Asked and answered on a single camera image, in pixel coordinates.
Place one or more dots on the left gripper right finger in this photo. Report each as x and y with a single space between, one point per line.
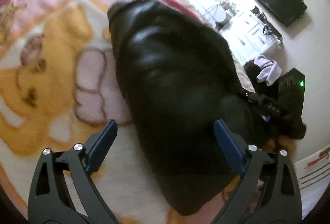
267 190

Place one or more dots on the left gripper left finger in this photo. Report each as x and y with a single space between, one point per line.
49 200

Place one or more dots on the black leather jacket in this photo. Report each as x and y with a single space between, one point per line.
178 78

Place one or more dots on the lavender cloth on chair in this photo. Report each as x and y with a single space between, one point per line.
269 70

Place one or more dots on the white drawer cabinet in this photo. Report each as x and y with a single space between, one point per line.
248 37

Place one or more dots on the pink bear print blanket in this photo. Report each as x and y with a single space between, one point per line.
125 181

